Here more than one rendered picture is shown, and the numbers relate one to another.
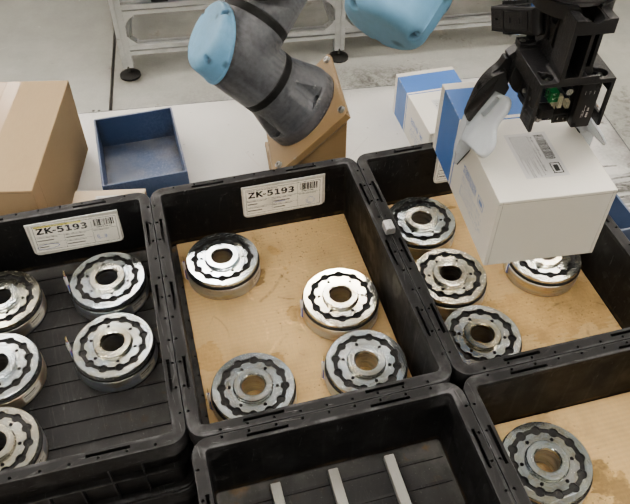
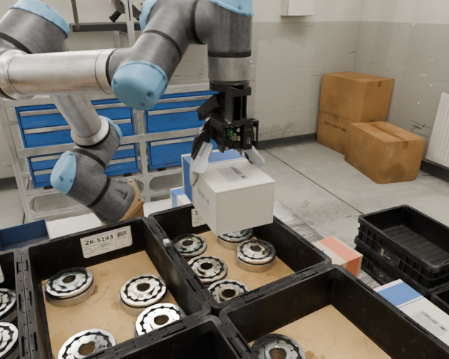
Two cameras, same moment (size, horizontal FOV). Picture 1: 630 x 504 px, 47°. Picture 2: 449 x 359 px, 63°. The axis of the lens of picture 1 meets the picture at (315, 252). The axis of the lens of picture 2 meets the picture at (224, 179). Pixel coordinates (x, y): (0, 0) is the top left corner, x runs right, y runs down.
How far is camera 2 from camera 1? 0.20 m
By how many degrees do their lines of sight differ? 25
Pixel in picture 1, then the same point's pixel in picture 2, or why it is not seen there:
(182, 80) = not seen: hidden behind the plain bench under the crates
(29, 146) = not seen: outside the picture
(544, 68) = (223, 120)
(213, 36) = (63, 167)
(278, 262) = (106, 280)
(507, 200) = (219, 191)
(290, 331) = (114, 316)
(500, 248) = (222, 223)
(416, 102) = (182, 199)
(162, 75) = not seen: hidden behind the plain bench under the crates
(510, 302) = (242, 278)
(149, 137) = (32, 238)
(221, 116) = (76, 223)
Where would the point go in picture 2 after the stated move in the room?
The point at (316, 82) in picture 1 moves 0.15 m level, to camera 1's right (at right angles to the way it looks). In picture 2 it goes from (125, 188) to (172, 183)
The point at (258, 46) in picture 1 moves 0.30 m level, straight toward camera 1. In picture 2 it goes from (90, 170) to (92, 219)
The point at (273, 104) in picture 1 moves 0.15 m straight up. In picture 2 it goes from (101, 201) to (93, 155)
